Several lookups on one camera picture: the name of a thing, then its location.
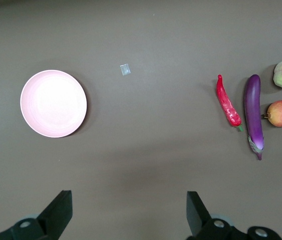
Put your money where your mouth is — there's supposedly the red chili pepper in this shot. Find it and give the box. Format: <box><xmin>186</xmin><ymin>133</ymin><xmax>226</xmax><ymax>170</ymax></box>
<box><xmin>216</xmin><ymin>74</ymin><xmax>244</xmax><ymax>132</ymax></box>

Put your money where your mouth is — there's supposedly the small clear tape piece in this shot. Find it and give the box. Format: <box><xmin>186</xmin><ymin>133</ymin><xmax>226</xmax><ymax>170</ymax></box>
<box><xmin>120</xmin><ymin>63</ymin><xmax>131</xmax><ymax>76</ymax></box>

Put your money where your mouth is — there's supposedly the purple eggplant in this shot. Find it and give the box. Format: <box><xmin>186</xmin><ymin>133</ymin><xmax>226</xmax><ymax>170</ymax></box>
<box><xmin>243</xmin><ymin>74</ymin><xmax>265</xmax><ymax>161</ymax></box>

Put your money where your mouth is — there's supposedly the brown table cover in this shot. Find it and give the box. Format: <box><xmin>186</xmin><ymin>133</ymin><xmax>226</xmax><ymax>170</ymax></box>
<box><xmin>0</xmin><ymin>0</ymin><xmax>282</xmax><ymax>240</ymax></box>

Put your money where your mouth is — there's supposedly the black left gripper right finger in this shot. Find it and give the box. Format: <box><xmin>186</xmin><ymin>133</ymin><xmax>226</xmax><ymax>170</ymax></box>
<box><xmin>186</xmin><ymin>191</ymin><xmax>281</xmax><ymax>240</ymax></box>

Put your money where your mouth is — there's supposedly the pink round plate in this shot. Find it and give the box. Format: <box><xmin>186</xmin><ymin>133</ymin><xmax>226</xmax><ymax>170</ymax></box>
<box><xmin>20</xmin><ymin>69</ymin><xmax>88</xmax><ymax>139</ymax></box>

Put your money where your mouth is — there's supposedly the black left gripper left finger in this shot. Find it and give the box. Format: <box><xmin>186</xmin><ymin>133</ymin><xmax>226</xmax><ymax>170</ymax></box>
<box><xmin>0</xmin><ymin>189</ymin><xmax>73</xmax><ymax>240</ymax></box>

